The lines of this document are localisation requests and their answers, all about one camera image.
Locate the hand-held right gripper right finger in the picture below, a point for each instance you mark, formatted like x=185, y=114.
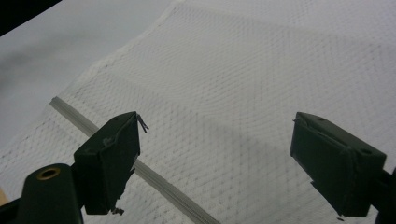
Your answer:
x=339, y=168

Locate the white mesh laundry bag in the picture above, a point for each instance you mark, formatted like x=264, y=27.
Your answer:
x=218, y=77

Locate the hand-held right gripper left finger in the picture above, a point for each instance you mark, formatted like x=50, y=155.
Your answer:
x=102, y=165

